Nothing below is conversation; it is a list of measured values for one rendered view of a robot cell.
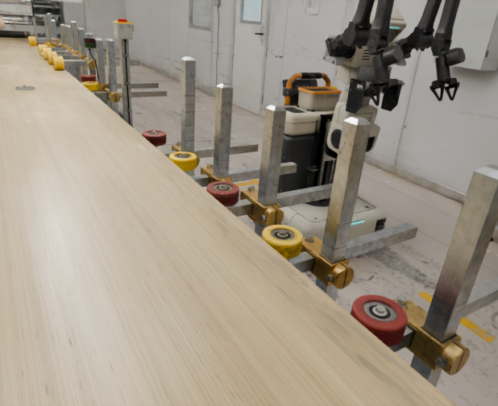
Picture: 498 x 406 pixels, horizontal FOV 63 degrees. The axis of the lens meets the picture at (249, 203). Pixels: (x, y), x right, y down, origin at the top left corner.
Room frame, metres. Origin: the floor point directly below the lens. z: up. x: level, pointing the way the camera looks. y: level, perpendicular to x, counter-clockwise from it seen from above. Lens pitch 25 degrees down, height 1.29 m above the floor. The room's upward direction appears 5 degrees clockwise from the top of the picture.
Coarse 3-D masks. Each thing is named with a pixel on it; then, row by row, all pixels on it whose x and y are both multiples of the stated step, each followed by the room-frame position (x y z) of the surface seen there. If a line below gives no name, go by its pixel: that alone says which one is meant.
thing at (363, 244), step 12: (396, 228) 0.89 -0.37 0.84; (408, 228) 0.89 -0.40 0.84; (348, 240) 0.81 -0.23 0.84; (360, 240) 0.81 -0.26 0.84; (372, 240) 0.82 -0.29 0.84; (384, 240) 0.84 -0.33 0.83; (396, 240) 0.87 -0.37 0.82; (348, 252) 0.78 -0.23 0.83; (360, 252) 0.80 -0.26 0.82; (300, 264) 0.70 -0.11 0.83; (312, 264) 0.72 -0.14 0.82
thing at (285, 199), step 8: (328, 184) 1.10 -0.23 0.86; (288, 192) 1.03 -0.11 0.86; (296, 192) 1.03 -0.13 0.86; (304, 192) 1.03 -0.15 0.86; (312, 192) 1.04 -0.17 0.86; (320, 192) 1.05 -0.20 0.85; (328, 192) 1.07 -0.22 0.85; (280, 200) 0.98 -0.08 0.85; (288, 200) 1.00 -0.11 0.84; (296, 200) 1.01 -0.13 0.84; (304, 200) 1.02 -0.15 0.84; (312, 200) 1.04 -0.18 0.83; (232, 208) 0.90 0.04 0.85; (240, 208) 0.91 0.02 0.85; (248, 208) 0.93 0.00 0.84
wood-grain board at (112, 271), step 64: (0, 64) 2.57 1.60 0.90; (0, 128) 1.26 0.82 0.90; (64, 128) 1.31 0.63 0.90; (128, 128) 1.37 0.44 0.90; (0, 192) 0.79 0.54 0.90; (64, 192) 0.82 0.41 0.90; (128, 192) 0.84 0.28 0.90; (192, 192) 0.87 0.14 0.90; (0, 256) 0.55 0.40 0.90; (64, 256) 0.57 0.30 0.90; (128, 256) 0.58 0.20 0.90; (192, 256) 0.60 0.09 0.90; (256, 256) 0.61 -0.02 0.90; (0, 320) 0.41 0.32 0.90; (64, 320) 0.42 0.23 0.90; (128, 320) 0.43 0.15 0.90; (192, 320) 0.44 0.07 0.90; (256, 320) 0.45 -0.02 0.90; (320, 320) 0.46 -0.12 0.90; (0, 384) 0.31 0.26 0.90; (64, 384) 0.32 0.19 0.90; (128, 384) 0.32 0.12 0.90; (192, 384) 0.33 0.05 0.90; (256, 384) 0.34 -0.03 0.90; (320, 384) 0.34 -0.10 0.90; (384, 384) 0.35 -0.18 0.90
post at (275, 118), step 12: (276, 108) 0.91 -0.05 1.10; (264, 120) 0.93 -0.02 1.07; (276, 120) 0.91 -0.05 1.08; (264, 132) 0.93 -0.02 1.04; (276, 132) 0.91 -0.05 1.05; (264, 144) 0.92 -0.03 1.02; (276, 144) 0.91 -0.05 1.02; (264, 156) 0.92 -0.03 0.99; (276, 156) 0.91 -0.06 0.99; (264, 168) 0.91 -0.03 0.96; (276, 168) 0.91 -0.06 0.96; (264, 180) 0.91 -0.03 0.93; (276, 180) 0.92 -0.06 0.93; (264, 192) 0.91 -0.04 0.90; (276, 192) 0.92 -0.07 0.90; (264, 204) 0.90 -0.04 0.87; (264, 228) 0.90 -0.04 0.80
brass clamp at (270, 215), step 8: (248, 192) 0.98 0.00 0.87; (256, 192) 0.98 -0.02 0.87; (240, 200) 0.98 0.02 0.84; (248, 200) 0.95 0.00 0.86; (256, 200) 0.93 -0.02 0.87; (256, 208) 0.92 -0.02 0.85; (264, 208) 0.89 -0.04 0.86; (272, 208) 0.89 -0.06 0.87; (256, 216) 0.91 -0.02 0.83; (264, 216) 0.88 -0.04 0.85; (272, 216) 0.88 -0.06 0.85; (280, 216) 0.90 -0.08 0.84; (264, 224) 0.89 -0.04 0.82; (272, 224) 0.88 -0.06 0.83
